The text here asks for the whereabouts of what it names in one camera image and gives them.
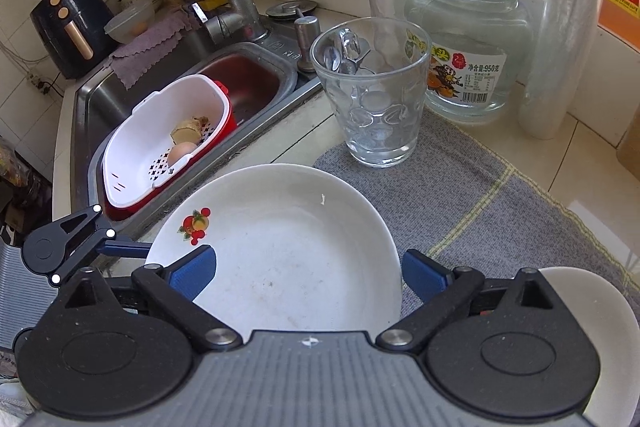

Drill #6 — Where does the stainless steel sink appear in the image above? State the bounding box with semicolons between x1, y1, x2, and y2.
70;22;321;239

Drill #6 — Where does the clear glass mug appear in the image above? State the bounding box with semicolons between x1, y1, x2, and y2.
310;17;432;168

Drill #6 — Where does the white stained plate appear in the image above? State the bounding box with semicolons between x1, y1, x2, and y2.
541;267;640;426

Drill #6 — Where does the white fruit plate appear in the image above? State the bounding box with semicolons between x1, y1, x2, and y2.
146;164;402;338

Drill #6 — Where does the right plastic wrap roll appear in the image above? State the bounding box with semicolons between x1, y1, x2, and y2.
518;0;602;140

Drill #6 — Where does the white colander basket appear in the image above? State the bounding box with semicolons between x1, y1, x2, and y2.
102;74;236;217

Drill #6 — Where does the glass jar green lid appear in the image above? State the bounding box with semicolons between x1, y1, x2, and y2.
405;0;533;124

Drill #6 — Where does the sink drain stopper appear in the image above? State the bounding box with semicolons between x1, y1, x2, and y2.
266;0;318;20

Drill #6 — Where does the black air fryer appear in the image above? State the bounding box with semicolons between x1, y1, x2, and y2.
30;0;118;79

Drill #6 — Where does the red basin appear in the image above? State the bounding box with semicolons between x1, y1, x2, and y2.
105;52;280;220

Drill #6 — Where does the grey blue checked towel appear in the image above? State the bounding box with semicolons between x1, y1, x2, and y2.
314;112;639;309

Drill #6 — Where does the soap dispenser pump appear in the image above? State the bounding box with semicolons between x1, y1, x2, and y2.
294;11;321;74

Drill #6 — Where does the purple cleaning cloth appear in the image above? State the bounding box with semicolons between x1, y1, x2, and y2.
107;10;201;90

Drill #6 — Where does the clear plastic lidded bowl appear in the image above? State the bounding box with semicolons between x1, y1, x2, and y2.
104;0;155;44

